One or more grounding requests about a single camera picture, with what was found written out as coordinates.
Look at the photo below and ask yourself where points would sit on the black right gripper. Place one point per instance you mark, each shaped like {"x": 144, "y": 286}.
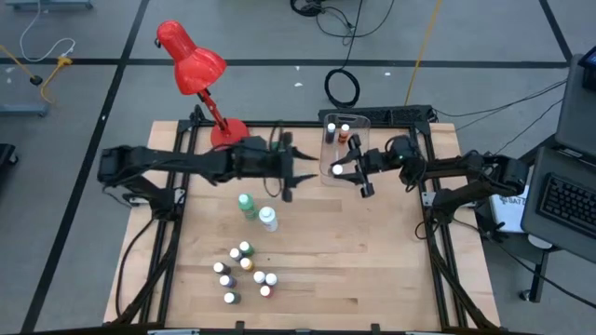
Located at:
{"x": 375, "y": 163}

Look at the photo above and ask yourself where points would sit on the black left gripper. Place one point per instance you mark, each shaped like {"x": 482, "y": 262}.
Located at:
{"x": 261, "y": 163}

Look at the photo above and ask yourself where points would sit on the orange paint bottle black label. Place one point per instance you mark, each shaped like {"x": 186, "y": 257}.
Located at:
{"x": 266, "y": 291}
{"x": 343, "y": 136}

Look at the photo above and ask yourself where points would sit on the blue paint bottle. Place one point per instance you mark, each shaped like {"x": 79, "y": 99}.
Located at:
{"x": 330, "y": 135}

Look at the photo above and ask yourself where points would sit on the tall white squeeze bottle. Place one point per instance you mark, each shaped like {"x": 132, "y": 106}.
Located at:
{"x": 269, "y": 221}

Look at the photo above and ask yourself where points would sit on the tall green squeeze bottle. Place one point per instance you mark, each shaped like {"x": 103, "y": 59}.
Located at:
{"x": 249, "y": 209}

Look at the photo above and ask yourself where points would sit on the white paint bottle black label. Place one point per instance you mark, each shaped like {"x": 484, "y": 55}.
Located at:
{"x": 271, "y": 279}
{"x": 259, "y": 277}

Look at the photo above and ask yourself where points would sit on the dark paint bottle white cap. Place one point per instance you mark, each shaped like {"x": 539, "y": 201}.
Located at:
{"x": 220, "y": 268}

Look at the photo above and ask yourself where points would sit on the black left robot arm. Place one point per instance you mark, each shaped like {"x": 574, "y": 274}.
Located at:
{"x": 163, "y": 160}

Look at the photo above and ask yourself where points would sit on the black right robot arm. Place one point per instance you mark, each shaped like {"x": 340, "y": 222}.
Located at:
{"x": 465, "y": 167}

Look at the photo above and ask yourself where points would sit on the green paint bottle black label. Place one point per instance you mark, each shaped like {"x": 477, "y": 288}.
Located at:
{"x": 246, "y": 248}

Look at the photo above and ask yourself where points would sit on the grey paint bottle white cap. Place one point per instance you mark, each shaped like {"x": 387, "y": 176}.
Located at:
{"x": 235, "y": 254}

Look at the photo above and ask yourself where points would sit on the yellow paint bottle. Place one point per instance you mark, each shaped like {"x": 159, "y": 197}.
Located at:
{"x": 247, "y": 264}

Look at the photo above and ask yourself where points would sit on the dark green paint bottle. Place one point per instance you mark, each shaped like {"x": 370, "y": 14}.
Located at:
{"x": 231, "y": 298}

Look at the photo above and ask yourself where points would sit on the clear plastic bin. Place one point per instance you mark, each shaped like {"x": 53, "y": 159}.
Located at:
{"x": 358, "y": 125}

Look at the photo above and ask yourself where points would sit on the black power strip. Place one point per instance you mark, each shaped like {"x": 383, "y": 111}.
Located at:
{"x": 396, "y": 114}

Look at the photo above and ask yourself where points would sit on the red desk lamp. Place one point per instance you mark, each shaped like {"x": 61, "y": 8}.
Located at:
{"x": 195, "y": 70}

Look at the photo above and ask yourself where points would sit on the white printed box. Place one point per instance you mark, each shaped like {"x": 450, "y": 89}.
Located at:
{"x": 510, "y": 209}

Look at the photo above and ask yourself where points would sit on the grey laptop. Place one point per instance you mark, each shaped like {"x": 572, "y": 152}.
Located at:
{"x": 563, "y": 205}

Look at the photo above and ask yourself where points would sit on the grey cart base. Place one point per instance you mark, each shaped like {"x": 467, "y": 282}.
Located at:
{"x": 23, "y": 110}

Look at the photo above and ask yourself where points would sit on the black caster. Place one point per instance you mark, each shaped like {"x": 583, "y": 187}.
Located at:
{"x": 7, "y": 153}

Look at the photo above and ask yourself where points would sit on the black aluminium table frame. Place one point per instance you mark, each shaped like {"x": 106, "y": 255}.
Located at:
{"x": 298, "y": 124}

